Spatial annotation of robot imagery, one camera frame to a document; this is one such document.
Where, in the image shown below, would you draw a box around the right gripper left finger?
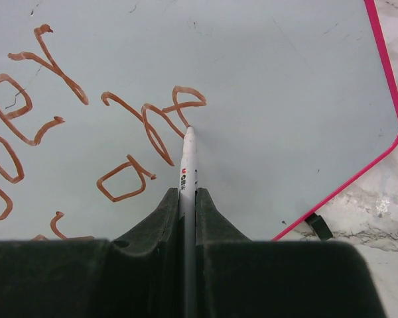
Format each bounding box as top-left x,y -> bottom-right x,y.
0,188 -> 178,317

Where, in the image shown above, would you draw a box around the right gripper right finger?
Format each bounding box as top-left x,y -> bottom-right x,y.
196,188 -> 386,317

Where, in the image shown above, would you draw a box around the white whiteboard marker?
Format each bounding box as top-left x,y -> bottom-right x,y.
179,127 -> 196,317

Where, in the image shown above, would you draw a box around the pink framed whiteboard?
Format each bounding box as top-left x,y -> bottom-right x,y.
0,1 -> 398,240

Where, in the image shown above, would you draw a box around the black whiteboard stand clip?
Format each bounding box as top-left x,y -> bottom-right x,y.
305,213 -> 333,240

